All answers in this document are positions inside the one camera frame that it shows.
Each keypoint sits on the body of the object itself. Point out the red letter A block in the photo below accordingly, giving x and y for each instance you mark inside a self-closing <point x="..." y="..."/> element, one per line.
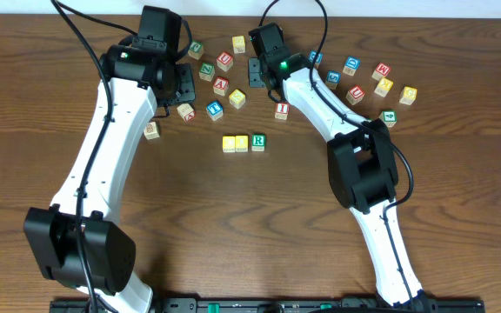
<point x="221" y="86"/>

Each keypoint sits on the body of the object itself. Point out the red letter M block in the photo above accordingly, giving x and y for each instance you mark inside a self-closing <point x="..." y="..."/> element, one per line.
<point x="381" y="70"/>

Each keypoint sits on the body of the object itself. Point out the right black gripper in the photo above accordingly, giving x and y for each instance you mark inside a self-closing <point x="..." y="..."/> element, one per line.
<point x="254" y="72"/>

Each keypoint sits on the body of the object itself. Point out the red letter U block left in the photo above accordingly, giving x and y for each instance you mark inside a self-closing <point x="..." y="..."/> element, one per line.
<point x="225" y="61"/>

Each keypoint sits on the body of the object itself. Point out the yellow block far right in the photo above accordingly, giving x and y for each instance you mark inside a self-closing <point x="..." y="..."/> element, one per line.
<point x="408" y="95"/>

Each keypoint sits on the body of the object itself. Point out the yellow letter C block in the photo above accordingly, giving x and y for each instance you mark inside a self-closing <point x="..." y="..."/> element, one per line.
<point x="229" y="144"/>

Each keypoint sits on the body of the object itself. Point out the green letter R block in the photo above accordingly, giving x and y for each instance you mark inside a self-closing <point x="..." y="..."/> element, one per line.
<point x="258" y="142"/>

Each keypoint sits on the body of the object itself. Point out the blue number 5 block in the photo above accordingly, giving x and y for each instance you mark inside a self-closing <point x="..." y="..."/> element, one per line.
<point x="332" y="79"/>

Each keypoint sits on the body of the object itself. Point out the natural wooden picture block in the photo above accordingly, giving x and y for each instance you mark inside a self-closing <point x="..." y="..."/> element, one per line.
<point x="151" y="131"/>

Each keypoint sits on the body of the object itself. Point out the yellow letter O block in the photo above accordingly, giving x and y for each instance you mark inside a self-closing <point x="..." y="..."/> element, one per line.
<point x="242" y="143"/>

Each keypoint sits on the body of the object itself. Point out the green number 4 block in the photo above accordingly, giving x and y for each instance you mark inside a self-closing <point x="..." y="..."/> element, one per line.
<point x="389" y="117"/>

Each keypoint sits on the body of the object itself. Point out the red letter I block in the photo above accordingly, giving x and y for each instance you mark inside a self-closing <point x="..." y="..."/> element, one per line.
<point x="282" y="110"/>

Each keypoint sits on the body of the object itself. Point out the red letter U block right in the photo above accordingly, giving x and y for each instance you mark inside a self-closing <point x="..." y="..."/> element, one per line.
<point x="355" y="95"/>

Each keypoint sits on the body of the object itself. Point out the blue letter T block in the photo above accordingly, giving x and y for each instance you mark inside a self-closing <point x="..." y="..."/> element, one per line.
<point x="214" y="110"/>

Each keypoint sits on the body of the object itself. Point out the green letter Z block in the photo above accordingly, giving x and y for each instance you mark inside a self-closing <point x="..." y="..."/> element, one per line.
<point x="206" y="71"/>

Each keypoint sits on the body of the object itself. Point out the yellow block centre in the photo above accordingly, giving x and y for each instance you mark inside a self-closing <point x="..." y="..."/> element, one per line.
<point x="237" y="98"/>

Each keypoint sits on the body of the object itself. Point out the red letter u block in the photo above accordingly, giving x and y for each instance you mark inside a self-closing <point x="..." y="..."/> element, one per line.
<point x="355" y="95"/>
<point x="225" y="61"/>

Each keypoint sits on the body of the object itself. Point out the blue letter D block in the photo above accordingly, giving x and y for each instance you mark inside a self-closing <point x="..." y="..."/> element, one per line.
<point x="315" y="58"/>

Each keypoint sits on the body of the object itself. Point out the green letter J block top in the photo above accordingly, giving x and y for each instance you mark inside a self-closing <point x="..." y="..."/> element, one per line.
<point x="196" y="50"/>

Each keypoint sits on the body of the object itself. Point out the natural block red edge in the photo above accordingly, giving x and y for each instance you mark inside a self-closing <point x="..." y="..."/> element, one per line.
<point x="186" y="111"/>

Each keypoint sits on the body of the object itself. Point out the yellow block top row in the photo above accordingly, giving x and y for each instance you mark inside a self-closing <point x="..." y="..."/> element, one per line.
<point x="238" y="44"/>

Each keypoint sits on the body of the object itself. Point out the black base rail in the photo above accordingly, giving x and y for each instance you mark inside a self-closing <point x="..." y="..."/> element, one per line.
<point x="347" y="304"/>

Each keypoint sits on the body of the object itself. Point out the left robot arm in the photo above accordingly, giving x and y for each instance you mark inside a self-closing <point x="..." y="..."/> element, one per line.
<point x="77" y="241"/>

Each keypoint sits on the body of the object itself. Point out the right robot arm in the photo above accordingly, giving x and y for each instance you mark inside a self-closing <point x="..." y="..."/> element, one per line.
<point x="362" y="170"/>

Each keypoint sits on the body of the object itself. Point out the yellow letter X block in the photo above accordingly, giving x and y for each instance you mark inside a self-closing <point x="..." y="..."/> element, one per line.
<point x="383" y="87"/>

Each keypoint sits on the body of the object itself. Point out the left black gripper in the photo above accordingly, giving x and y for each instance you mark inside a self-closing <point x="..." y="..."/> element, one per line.
<point x="185" y="83"/>

